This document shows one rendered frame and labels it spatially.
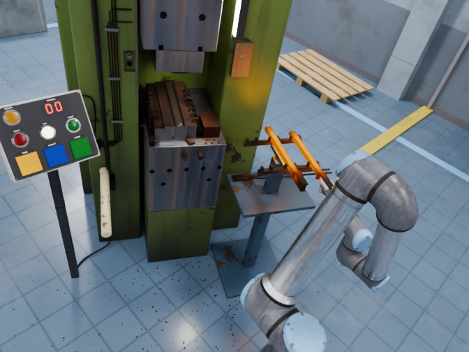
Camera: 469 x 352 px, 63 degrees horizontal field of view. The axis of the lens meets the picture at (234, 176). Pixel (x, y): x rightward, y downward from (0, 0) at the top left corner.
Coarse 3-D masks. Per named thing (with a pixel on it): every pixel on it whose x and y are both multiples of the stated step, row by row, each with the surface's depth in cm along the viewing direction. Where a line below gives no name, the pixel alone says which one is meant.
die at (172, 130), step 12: (156, 84) 207; (180, 84) 210; (156, 96) 200; (168, 96) 198; (180, 96) 201; (156, 108) 191; (168, 108) 191; (156, 120) 184; (168, 120) 184; (156, 132) 181; (168, 132) 182; (180, 132) 184; (192, 132) 186
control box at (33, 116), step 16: (48, 96) 147; (64, 96) 150; (80, 96) 154; (0, 112) 138; (16, 112) 141; (32, 112) 144; (64, 112) 151; (80, 112) 155; (0, 128) 138; (16, 128) 142; (32, 128) 145; (64, 128) 152; (80, 128) 156; (0, 144) 139; (32, 144) 146; (48, 144) 149; (64, 144) 153; (96, 144) 161; (80, 160) 158; (16, 176) 144; (32, 176) 147
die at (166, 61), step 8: (160, 48) 155; (200, 48) 161; (152, 56) 168; (160, 56) 156; (168, 56) 156; (176, 56) 157; (184, 56) 158; (192, 56) 159; (200, 56) 160; (160, 64) 158; (168, 64) 159; (176, 64) 160; (184, 64) 161; (192, 64) 162; (200, 64) 163; (192, 72) 164; (200, 72) 165
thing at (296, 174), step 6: (270, 126) 198; (270, 132) 195; (276, 138) 191; (276, 144) 188; (282, 150) 185; (282, 156) 183; (288, 156) 182; (288, 162) 179; (288, 168) 178; (294, 168) 176; (294, 174) 173; (300, 174) 172; (294, 180) 174; (300, 180) 169; (300, 186) 171
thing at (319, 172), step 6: (294, 132) 198; (294, 138) 194; (300, 144) 191; (300, 150) 190; (306, 150) 188; (306, 156) 185; (312, 156) 185; (312, 162) 181; (312, 168) 181; (318, 168) 179; (318, 174) 175; (324, 174) 175; (324, 180) 172; (330, 186) 170
